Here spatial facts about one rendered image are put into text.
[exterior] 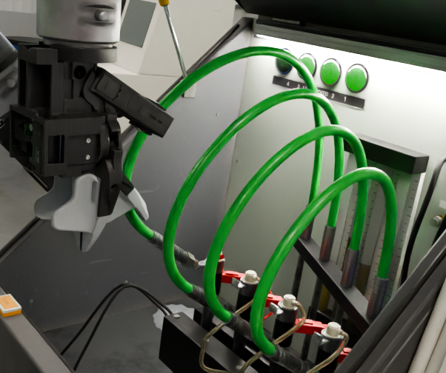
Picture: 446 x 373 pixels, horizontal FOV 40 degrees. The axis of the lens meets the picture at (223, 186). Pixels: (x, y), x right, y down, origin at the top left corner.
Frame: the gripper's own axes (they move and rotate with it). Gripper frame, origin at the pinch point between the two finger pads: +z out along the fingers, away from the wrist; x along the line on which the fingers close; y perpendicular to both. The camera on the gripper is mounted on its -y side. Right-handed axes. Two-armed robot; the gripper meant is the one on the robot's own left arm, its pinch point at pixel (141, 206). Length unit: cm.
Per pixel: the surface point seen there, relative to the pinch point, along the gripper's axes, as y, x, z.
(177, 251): 0.0, -2.8, 9.9
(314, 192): -24.9, -7.0, 23.0
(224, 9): -170, -272, 47
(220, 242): -1.4, 15.6, 4.1
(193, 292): 3.4, 5.2, 11.9
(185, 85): -14.7, 2.6, -8.5
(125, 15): -129, -311, 14
